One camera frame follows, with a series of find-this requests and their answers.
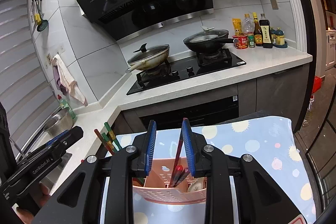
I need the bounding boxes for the green dish soap bottle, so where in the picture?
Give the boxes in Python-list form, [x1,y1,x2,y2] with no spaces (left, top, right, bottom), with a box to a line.
[57,94,76,119]

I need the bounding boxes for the white ceramic soup spoon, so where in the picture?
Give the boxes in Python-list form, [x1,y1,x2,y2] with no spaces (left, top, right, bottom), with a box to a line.
[187,177,204,193]

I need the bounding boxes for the wall power outlet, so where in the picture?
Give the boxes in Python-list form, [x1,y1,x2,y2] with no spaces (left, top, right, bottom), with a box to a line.
[270,0,278,10]

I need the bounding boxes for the stainless steel bowl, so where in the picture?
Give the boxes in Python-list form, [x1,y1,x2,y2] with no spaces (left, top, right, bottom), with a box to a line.
[43,107,74,136]

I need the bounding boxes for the clear plastic oil bottle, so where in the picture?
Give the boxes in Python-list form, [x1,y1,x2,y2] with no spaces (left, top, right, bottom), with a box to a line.
[243,14,255,35]

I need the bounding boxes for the white hanging towel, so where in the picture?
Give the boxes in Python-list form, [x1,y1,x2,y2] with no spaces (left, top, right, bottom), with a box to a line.
[52,54,87,106]

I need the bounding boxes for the condiment jars on teal tray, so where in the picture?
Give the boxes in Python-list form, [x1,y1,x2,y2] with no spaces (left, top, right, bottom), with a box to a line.
[270,28,288,48]

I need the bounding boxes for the dark soy sauce bottle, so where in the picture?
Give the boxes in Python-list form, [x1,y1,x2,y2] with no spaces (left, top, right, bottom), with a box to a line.
[259,13,273,48]

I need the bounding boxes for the amber sauce bottle yellow cap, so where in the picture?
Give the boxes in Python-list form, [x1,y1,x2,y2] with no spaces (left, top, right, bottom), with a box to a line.
[252,12,263,47]

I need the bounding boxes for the beige wok with lid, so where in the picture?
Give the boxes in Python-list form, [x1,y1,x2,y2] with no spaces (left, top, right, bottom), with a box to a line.
[125,43,170,73]

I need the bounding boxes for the black gas stove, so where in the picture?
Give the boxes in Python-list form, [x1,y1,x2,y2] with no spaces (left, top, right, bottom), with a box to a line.
[127,48,246,95]

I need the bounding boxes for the purple hanging cloth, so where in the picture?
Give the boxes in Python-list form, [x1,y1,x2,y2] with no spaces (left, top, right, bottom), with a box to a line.
[52,66,68,96]

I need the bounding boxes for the clear bottle on floor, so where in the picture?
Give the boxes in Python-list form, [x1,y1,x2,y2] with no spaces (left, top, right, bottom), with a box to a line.
[302,96,314,127]

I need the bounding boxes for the small green lid jar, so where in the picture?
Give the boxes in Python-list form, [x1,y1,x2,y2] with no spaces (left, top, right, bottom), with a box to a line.
[247,34,255,48]

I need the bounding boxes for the red bag on floor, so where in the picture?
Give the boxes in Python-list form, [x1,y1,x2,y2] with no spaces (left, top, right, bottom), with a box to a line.
[311,76,322,95]

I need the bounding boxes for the blue polka dot tablecloth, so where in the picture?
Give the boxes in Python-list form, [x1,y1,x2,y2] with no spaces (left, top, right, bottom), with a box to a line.
[99,114,317,224]

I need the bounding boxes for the red instant noodle cup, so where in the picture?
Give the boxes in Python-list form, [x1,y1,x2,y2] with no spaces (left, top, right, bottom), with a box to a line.
[232,35,248,50]

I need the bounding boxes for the pink perforated utensil holder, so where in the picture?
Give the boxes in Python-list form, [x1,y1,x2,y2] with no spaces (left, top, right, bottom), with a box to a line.
[131,157,208,205]

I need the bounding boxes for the yellow seasoning packet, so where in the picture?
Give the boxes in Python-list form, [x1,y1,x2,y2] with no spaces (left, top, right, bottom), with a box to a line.
[232,18,243,36]

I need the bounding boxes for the bright red chopstick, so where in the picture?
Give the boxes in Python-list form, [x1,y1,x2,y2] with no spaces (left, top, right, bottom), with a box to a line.
[94,129,114,156]

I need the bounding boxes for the black wok with lid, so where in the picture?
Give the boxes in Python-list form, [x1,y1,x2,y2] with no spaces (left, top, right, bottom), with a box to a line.
[183,26,236,54]

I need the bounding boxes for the red glossy chopstick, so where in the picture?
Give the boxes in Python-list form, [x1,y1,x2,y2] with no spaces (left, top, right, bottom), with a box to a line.
[169,131,183,188]
[171,165,190,187]

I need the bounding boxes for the person's left hand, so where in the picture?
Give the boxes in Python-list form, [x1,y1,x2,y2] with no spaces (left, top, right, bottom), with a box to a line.
[16,182,51,223]

